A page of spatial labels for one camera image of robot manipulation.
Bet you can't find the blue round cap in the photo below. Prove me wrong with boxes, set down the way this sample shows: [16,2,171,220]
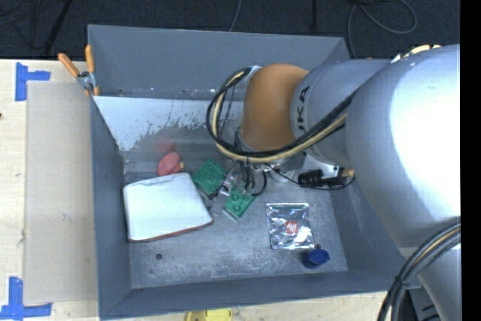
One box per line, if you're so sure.
[301,243,331,270]

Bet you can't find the white flat tray brown rim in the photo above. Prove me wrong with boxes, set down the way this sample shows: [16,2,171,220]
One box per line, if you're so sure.
[123,171,215,244]

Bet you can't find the pink rounded toy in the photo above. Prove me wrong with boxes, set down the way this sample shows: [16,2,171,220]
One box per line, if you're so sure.
[156,150,186,177]

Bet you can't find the pale cardboard board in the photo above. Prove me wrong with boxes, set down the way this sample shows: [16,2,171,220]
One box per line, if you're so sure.
[23,80,100,307]

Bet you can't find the silver foil packet red print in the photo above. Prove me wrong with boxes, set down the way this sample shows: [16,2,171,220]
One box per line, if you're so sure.
[265,202,317,251]

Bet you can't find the black cylinder on white bracket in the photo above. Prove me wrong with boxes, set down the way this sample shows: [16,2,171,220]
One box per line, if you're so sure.
[280,156,356,192]

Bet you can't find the grey metal bin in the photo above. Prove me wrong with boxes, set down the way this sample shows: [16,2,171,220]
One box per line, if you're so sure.
[86,24,419,321]

